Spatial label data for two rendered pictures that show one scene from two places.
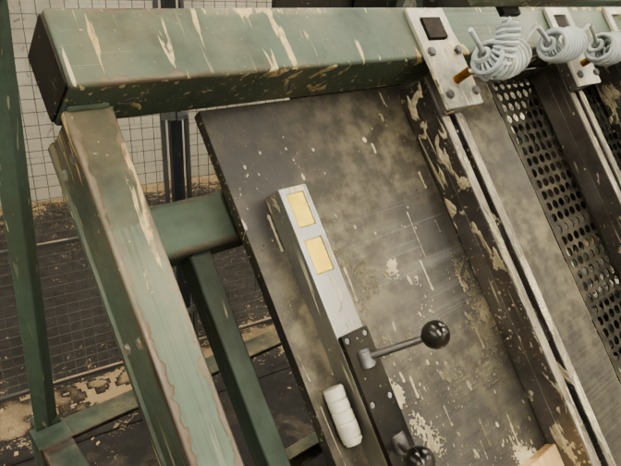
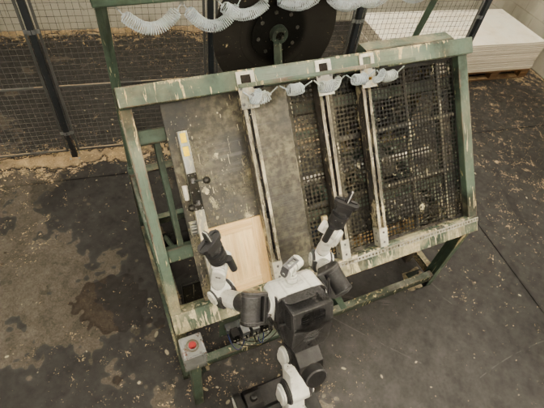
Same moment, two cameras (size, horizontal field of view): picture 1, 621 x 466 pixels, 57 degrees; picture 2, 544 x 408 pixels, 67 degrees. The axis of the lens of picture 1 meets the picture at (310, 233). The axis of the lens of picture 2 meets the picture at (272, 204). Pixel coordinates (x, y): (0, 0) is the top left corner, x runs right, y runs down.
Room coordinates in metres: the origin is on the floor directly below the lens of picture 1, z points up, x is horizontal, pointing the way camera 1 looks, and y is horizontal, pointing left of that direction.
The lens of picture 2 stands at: (-0.71, -0.79, 3.03)
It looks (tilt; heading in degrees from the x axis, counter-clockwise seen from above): 49 degrees down; 11
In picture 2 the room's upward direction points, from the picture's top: 9 degrees clockwise
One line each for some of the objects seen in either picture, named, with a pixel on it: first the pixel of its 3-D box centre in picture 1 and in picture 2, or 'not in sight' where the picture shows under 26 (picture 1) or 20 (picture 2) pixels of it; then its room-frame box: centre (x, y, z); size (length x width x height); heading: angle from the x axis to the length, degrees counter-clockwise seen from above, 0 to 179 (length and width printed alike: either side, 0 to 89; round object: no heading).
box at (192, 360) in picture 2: not in sight; (193, 352); (0.02, -0.34, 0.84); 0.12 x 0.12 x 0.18; 41
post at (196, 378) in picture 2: not in sight; (196, 381); (0.02, -0.34, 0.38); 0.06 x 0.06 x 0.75; 41
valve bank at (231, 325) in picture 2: not in sight; (262, 325); (0.37, -0.63, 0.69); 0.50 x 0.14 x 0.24; 131
